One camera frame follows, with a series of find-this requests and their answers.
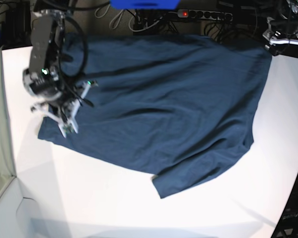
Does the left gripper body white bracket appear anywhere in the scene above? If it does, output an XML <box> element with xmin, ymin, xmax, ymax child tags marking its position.
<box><xmin>262</xmin><ymin>29</ymin><xmax>298</xmax><ymax>56</ymax></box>

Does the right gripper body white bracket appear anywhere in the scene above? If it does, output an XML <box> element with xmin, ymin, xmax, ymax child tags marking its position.
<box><xmin>30</xmin><ymin>80</ymin><xmax>98</xmax><ymax>137</ymax></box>

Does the dark blue t-shirt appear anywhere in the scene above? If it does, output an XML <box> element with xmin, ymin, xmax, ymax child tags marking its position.
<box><xmin>38</xmin><ymin>35</ymin><xmax>272</xmax><ymax>198</ymax></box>

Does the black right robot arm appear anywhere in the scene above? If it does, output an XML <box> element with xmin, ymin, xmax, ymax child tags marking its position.
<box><xmin>22</xmin><ymin>0</ymin><xmax>97</xmax><ymax>137</ymax></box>

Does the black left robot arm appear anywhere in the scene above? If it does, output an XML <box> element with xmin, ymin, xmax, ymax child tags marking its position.
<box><xmin>262</xmin><ymin>0</ymin><xmax>298</xmax><ymax>56</ymax></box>

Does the black power strip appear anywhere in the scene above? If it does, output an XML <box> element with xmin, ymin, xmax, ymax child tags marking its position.
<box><xmin>176</xmin><ymin>9</ymin><xmax>233</xmax><ymax>22</ymax></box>

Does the blue plastic bin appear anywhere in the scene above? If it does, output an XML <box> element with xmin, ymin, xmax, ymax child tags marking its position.
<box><xmin>110</xmin><ymin>0</ymin><xmax>180</xmax><ymax>10</ymax></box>

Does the white cable loop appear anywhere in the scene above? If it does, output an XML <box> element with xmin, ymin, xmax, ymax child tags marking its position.
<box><xmin>94</xmin><ymin>4</ymin><xmax>126</xmax><ymax>30</ymax></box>

